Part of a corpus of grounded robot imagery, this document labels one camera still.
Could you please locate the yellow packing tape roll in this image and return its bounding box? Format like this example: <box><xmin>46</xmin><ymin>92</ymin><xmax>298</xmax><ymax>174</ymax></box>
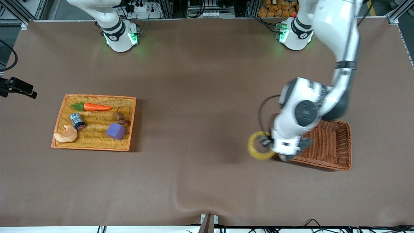
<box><xmin>248</xmin><ymin>131</ymin><xmax>277</xmax><ymax>161</ymax></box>

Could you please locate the brown wicker basket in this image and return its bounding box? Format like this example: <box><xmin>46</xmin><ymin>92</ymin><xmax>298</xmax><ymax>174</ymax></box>
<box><xmin>278</xmin><ymin>120</ymin><xmax>352</xmax><ymax>171</ymax></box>

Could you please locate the small blue white can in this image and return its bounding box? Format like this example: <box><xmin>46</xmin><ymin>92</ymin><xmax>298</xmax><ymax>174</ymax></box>
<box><xmin>70</xmin><ymin>113</ymin><xmax>85</xmax><ymax>131</ymax></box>

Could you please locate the toy croissant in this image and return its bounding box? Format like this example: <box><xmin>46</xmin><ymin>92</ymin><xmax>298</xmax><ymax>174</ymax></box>
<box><xmin>54</xmin><ymin>125</ymin><xmax>78</xmax><ymax>143</ymax></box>

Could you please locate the orange toy carrot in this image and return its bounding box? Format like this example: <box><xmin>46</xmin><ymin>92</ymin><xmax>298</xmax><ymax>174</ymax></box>
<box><xmin>71</xmin><ymin>102</ymin><xmax>113</xmax><ymax>112</ymax></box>

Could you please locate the brown table cover sheet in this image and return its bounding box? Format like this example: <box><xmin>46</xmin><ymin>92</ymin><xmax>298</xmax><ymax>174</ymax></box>
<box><xmin>0</xmin><ymin>18</ymin><xmax>414</xmax><ymax>227</ymax></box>

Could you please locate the yellow wicker tray orange rim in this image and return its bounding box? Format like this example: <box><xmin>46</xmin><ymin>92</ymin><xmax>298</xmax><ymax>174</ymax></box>
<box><xmin>51</xmin><ymin>94</ymin><xmax>137</xmax><ymax>152</ymax></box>

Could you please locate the purple foam cube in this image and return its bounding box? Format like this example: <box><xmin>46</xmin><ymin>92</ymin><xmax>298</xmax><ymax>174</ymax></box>
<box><xmin>106</xmin><ymin>122</ymin><xmax>127</xmax><ymax>141</ymax></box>

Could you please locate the bag of orange bread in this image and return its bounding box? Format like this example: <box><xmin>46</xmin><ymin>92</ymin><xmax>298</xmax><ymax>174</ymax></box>
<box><xmin>258</xmin><ymin>0</ymin><xmax>300</xmax><ymax>18</ymax></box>

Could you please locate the white power strip with plugs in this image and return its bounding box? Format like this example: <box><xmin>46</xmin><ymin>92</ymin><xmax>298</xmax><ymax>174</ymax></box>
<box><xmin>125</xmin><ymin>0</ymin><xmax>163</xmax><ymax>19</ymax></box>

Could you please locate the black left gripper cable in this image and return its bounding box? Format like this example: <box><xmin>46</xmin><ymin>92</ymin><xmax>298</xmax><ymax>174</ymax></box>
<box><xmin>258</xmin><ymin>95</ymin><xmax>282</xmax><ymax>130</ymax></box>

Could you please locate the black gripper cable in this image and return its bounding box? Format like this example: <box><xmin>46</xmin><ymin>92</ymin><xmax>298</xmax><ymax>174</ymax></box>
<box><xmin>0</xmin><ymin>39</ymin><xmax>18</xmax><ymax>72</ymax></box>
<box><xmin>258</xmin><ymin>95</ymin><xmax>282</xmax><ymax>130</ymax></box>

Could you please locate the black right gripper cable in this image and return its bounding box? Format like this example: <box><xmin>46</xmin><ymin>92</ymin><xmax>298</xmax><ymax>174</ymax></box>
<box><xmin>0</xmin><ymin>39</ymin><xmax>18</xmax><ymax>72</ymax></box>

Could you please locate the aluminium frame profile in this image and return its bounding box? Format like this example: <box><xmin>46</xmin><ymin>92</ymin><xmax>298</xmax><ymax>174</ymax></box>
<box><xmin>387</xmin><ymin>0</ymin><xmax>414</xmax><ymax>25</ymax></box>
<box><xmin>0</xmin><ymin>0</ymin><xmax>49</xmax><ymax>30</ymax></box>

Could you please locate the black floor cables bundle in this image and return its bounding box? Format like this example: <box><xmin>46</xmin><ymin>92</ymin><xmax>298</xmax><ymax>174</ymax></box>
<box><xmin>220</xmin><ymin>219</ymin><xmax>414</xmax><ymax>233</ymax></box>

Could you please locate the metal bracket at table edge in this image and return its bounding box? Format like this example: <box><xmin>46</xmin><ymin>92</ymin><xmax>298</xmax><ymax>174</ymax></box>
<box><xmin>200</xmin><ymin>214</ymin><xmax>219</xmax><ymax>233</ymax></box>

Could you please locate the black base cable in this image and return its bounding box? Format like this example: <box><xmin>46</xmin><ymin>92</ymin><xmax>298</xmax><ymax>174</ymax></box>
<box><xmin>252</xmin><ymin>16</ymin><xmax>279</xmax><ymax>33</ymax></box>

